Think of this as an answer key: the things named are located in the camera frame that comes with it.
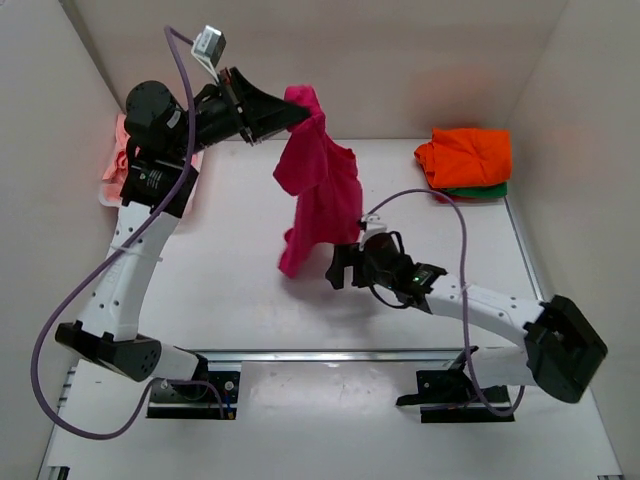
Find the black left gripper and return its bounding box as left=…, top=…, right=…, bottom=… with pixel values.
left=182, top=53, right=319, bottom=144

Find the magenta t shirt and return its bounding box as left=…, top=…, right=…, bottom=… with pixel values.
left=273, top=85, right=363, bottom=278

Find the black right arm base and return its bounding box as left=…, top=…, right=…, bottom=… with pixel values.
left=395, top=352, right=515, bottom=424

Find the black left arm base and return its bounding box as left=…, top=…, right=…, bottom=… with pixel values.
left=146, top=360, right=241, bottom=421

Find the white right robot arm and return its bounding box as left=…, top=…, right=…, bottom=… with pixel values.
left=325, top=231, right=608, bottom=404

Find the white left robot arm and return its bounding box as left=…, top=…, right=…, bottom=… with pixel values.
left=55, top=68, right=311, bottom=398

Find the white plastic basket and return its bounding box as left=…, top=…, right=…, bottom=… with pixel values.
left=98, top=152, right=204, bottom=216

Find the red folded t shirt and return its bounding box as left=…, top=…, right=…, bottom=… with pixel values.
left=431, top=190, right=463, bottom=204

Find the pink t shirt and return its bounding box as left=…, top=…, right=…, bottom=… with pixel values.
left=102, top=114, right=130, bottom=185

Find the orange folded t shirt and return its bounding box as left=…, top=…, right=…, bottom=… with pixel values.
left=414, top=128, right=513, bottom=190

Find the green folded t shirt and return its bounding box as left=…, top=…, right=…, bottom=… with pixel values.
left=442, top=182, right=508, bottom=200

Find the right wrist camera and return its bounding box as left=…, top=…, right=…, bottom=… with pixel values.
left=359, top=213, right=387, bottom=250

